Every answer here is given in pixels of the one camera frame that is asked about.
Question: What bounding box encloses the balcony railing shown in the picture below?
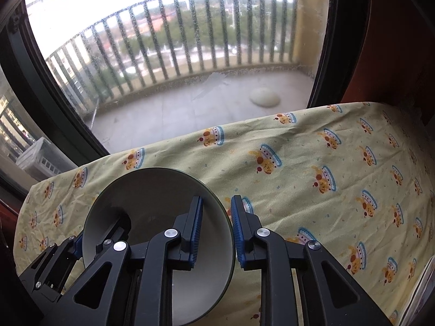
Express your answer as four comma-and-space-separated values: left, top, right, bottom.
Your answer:
46, 0, 299, 113

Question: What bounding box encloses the green-rimmed grey bowl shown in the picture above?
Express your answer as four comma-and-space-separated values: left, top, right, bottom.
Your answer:
83, 167, 235, 325

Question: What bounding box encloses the black window frame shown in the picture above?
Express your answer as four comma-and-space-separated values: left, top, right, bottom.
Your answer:
1, 0, 109, 166

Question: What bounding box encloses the white air conditioner unit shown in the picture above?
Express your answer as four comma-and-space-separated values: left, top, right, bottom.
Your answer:
15, 137, 77, 182

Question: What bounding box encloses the yellow crown-print tablecloth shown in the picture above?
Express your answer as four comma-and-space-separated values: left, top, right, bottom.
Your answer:
13, 102, 434, 325

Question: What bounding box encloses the round stone on balcony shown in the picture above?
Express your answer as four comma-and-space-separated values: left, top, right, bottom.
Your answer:
249, 87, 281, 108

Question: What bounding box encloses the floral white plate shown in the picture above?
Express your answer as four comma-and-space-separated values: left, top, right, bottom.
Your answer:
400, 258, 434, 325

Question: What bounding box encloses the red curtain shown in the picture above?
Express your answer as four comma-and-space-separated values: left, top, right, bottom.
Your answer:
342, 0, 434, 113

